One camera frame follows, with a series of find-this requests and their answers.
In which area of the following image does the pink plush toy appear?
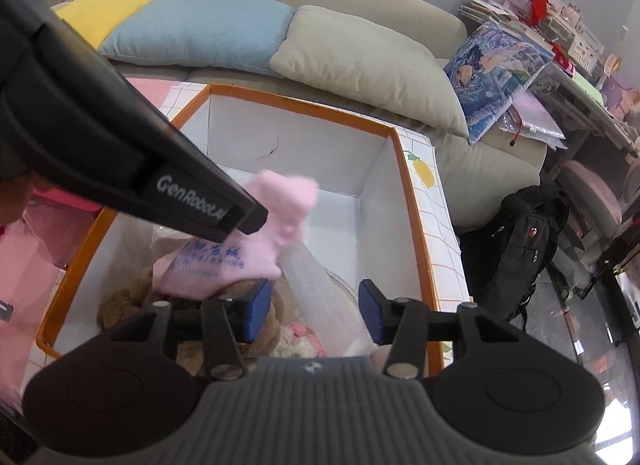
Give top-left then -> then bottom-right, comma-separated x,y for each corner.
151,170 -> 321,302

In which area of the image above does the white desk shelf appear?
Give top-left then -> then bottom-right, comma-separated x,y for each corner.
510,0 -> 608,70

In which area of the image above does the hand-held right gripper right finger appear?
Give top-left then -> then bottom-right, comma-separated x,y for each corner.
358,279 -> 493,379

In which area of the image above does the pale green pillow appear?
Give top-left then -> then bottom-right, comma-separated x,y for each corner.
269,5 -> 471,138

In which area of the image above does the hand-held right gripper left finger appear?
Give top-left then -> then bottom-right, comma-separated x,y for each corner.
136,279 -> 273,380

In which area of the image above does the tan brown plush toy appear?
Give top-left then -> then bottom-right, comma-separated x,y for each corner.
97,267 -> 283,378

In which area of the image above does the white purple flower bouquet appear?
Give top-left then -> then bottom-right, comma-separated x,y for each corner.
277,242 -> 376,358

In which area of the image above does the pink white crochet piece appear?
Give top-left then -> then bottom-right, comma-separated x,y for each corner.
272,320 -> 328,358

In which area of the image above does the blue printed pillow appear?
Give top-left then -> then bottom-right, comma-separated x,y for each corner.
442,21 -> 556,146

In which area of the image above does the pink desk chair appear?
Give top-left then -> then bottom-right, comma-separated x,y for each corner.
557,142 -> 640,301

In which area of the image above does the stack of books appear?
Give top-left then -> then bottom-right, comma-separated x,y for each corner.
459,0 -> 531,36

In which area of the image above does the clear paper folder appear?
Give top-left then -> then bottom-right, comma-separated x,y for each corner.
497,92 -> 568,150

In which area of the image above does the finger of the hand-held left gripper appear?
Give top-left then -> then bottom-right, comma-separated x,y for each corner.
192,195 -> 269,244

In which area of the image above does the white desk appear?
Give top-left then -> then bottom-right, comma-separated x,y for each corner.
520,60 -> 640,160

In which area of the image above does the pink printed mat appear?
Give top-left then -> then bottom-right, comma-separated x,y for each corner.
122,76 -> 173,120

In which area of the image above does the black backpack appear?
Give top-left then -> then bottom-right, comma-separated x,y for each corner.
457,184 -> 571,323

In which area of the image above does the light blue pillow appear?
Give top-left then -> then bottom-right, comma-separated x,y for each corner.
97,0 -> 296,78

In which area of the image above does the yellow pillow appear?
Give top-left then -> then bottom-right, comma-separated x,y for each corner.
52,0 -> 166,50

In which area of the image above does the orange cardboard box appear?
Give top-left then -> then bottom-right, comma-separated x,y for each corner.
36,84 -> 473,381

